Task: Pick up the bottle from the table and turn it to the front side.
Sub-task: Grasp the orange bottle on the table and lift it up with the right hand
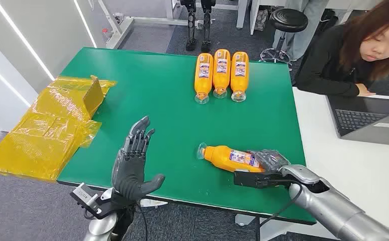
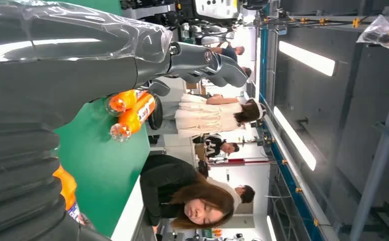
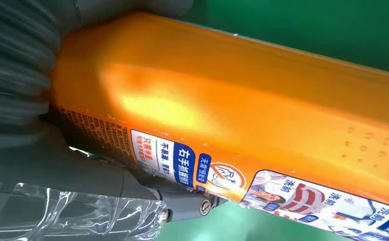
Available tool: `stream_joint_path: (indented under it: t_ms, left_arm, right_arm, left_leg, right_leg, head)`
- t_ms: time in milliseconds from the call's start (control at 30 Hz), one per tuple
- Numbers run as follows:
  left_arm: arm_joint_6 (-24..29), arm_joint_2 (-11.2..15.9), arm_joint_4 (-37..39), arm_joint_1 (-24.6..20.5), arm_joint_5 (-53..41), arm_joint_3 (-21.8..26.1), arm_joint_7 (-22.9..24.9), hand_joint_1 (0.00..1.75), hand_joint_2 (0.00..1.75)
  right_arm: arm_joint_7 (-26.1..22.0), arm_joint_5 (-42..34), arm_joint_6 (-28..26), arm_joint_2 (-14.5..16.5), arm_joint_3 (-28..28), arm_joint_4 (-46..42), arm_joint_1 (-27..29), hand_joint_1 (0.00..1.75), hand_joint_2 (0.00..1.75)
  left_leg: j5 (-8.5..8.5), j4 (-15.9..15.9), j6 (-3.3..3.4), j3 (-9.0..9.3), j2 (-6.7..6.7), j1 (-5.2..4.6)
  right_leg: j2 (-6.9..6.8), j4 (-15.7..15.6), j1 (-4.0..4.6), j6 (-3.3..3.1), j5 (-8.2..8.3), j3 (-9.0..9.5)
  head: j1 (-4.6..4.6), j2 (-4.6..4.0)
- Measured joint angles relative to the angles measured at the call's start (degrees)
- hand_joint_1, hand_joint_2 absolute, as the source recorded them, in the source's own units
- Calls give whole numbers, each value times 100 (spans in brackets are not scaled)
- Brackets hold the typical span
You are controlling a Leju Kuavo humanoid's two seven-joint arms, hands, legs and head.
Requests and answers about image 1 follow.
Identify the person's hand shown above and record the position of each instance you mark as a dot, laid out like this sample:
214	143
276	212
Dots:
364	90

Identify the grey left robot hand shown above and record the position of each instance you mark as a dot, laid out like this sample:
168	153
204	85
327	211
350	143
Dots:
129	173

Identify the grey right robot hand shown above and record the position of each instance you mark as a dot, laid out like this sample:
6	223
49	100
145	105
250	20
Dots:
271	159

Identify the orange juice bottle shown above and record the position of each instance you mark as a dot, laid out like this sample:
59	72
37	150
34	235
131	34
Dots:
221	78
239	81
221	158
203	83

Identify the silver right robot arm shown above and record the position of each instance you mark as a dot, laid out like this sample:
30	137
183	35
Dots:
331	206

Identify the grey laptop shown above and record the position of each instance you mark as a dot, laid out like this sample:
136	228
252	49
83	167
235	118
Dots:
364	121

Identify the white table foot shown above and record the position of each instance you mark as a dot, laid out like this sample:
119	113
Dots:
246	219
153	203

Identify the person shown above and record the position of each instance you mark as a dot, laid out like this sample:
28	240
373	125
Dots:
304	30
327	63

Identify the yellow plastic wrapped cardboard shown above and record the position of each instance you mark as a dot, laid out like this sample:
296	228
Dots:
48	133

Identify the black round stool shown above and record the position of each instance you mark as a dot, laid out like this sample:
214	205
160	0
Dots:
287	20

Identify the dark patterned bag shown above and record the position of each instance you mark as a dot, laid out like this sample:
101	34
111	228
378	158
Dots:
261	20

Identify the black robot leg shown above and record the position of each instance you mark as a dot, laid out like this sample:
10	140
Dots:
206	26
191	26

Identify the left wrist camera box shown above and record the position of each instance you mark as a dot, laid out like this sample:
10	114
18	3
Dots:
88	199

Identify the white metal frame stand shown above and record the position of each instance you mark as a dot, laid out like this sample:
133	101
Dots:
128	25

